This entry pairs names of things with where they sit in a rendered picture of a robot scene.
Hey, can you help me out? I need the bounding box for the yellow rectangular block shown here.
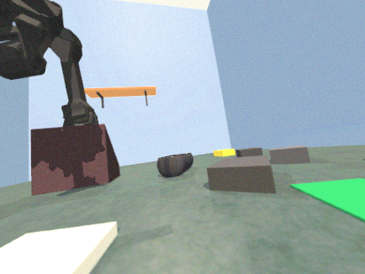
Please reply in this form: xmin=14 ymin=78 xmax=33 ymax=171
xmin=214 ymin=149 xmax=235 ymax=156

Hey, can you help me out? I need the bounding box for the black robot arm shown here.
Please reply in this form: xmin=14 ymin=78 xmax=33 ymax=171
xmin=0 ymin=0 xmax=98 ymax=127

